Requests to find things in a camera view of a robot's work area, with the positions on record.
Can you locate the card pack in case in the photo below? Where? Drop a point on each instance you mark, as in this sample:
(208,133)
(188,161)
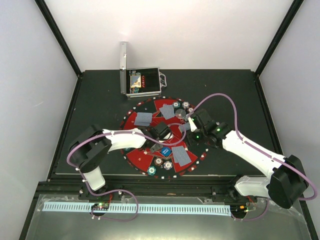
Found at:
(135,81)

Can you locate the open aluminium poker case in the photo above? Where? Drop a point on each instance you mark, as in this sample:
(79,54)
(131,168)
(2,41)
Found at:
(153,80)

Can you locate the round red black poker mat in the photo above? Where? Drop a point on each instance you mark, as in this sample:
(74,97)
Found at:
(141,159)

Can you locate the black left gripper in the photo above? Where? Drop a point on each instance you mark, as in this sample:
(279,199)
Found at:
(156,148)

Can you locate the blue white chip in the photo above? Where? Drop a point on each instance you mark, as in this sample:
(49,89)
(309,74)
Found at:
(167,165)

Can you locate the grey card deck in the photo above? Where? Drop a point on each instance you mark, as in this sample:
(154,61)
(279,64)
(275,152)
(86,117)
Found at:
(184,127)

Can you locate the green chips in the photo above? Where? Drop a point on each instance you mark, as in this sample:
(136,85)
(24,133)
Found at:
(176,105)
(151,171)

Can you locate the blue white chips seat one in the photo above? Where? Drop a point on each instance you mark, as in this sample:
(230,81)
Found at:
(185,105)

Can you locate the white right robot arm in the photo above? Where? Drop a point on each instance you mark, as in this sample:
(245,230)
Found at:
(282,179)

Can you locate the blue small blind button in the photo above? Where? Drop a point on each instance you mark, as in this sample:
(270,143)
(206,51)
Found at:
(166,151)

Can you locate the light blue cable duct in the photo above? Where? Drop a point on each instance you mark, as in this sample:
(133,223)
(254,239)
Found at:
(142,208)

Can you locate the small green circuit board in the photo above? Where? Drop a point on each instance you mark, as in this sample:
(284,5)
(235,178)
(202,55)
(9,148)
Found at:
(100,206)

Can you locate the blue card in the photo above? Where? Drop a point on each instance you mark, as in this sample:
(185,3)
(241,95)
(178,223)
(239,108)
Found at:
(180,156)
(167,111)
(143,119)

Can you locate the clear round dealer puck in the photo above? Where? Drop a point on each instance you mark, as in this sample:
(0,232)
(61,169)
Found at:
(180,113)

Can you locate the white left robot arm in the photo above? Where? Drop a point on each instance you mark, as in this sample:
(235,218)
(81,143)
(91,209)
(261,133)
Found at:
(89,150)

